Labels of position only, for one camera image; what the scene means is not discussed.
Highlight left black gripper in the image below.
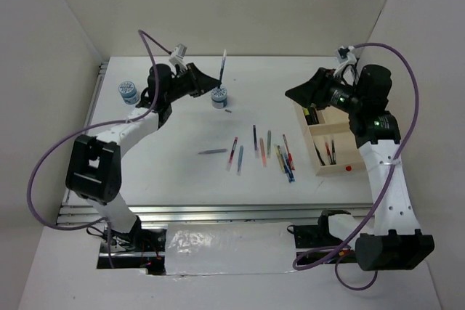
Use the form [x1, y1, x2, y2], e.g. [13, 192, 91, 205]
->
[166, 63, 222, 104]

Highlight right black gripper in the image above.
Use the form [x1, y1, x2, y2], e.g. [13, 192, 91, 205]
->
[284, 67, 363, 114]

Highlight blue clear-cap pen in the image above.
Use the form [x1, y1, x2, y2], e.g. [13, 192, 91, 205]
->
[218, 49, 227, 87]

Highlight yellow highlighter marker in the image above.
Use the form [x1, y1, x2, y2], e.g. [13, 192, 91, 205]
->
[303, 107, 319, 126]

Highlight red clear-cap pen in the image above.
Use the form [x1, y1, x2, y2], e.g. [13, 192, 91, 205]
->
[325, 142, 333, 165]

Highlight violet clear-cap pen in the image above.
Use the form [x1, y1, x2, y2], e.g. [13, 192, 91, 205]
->
[253, 124, 259, 158]

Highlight black clear-cap pen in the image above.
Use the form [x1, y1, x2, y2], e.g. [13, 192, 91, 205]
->
[331, 139, 336, 165]

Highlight magenta clear-cap pen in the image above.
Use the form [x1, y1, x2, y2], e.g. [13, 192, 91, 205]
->
[226, 136, 238, 171]

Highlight light blue clear pen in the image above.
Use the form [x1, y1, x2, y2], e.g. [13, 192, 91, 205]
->
[236, 145, 244, 176]

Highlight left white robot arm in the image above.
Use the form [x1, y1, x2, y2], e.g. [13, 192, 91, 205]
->
[65, 63, 219, 251]

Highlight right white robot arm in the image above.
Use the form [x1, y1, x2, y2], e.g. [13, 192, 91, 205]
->
[285, 65, 434, 271]

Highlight beige divided organizer tray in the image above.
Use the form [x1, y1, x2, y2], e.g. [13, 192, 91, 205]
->
[294, 104, 365, 176]

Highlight olive green clear pen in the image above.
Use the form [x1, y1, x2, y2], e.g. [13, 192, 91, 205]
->
[266, 130, 272, 158]

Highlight yellow clear pen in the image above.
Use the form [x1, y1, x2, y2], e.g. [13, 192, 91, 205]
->
[274, 144, 287, 174]

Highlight red gel pen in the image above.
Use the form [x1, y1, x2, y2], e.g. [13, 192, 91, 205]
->
[283, 134, 295, 171]

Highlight left blue round jar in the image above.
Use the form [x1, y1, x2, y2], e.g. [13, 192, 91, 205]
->
[118, 81, 139, 105]

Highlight dark blue gel pen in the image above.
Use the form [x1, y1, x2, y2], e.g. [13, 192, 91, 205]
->
[277, 145, 292, 183]

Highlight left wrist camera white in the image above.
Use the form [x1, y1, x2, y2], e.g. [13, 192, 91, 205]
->
[169, 44, 187, 70]

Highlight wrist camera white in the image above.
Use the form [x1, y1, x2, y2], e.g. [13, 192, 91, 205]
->
[169, 44, 187, 70]
[334, 46, 357, 76]

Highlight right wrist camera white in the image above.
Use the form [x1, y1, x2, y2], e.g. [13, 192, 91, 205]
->
[334, 46, 357, 76]

